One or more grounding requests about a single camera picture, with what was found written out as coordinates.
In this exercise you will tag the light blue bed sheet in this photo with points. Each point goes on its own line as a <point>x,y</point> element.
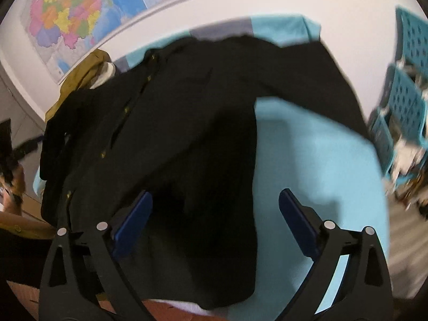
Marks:
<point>317,160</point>

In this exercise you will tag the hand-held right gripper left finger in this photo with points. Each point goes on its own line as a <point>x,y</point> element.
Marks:
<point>133,222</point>

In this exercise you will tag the teal plastic basket rack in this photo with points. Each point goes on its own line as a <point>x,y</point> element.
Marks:
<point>406,100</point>

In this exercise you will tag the cream cloth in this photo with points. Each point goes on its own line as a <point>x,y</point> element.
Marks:
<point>104,72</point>

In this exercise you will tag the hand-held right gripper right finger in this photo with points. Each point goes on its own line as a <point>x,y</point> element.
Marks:
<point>297,222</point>

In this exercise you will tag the black coat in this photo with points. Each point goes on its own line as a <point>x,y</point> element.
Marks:
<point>184,123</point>

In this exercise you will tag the colourful wall map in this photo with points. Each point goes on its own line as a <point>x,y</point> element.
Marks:
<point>63,16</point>

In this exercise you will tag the olive cloth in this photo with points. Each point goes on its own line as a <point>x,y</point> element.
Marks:
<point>78,77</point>

